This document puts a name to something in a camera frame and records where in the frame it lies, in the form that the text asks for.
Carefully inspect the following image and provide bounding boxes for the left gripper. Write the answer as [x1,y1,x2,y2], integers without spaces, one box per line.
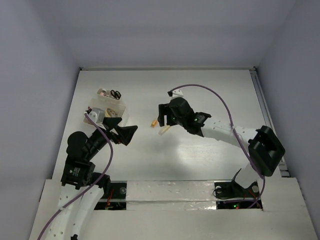
[85,116,138,159]

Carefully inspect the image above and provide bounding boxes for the beige masking tape roll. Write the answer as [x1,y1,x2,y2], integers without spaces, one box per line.
[104,108,121,118]

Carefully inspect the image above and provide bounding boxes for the orange marker cap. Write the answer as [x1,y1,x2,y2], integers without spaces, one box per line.
[151,120,158,128]

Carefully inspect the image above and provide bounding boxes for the yellow highlighter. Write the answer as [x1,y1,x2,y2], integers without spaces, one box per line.
[158,125,171,136]

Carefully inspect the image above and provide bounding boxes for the black handled scissors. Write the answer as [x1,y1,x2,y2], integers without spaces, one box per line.
[110,89,122,100]

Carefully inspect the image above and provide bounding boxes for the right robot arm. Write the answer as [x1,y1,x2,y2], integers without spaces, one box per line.
[157,97,286,196]

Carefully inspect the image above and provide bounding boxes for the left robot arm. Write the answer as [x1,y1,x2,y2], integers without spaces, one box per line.
[37,112,138,240]

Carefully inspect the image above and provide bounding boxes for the white perforated storage basket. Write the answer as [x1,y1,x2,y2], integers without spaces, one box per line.
[87,98,129,127]

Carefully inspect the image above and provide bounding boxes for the cream divided pen holder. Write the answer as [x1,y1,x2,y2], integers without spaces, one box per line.
[96,88,123,104]

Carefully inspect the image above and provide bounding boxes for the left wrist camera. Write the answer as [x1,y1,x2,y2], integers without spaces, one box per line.
[84,107,105,125]

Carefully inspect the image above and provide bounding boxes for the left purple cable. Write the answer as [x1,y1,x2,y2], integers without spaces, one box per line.
[36,113,114,240]

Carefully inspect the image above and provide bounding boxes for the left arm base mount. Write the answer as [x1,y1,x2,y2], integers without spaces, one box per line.
[94,181,127,211]

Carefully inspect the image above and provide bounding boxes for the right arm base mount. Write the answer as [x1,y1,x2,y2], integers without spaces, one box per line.
[212,170,263,210]

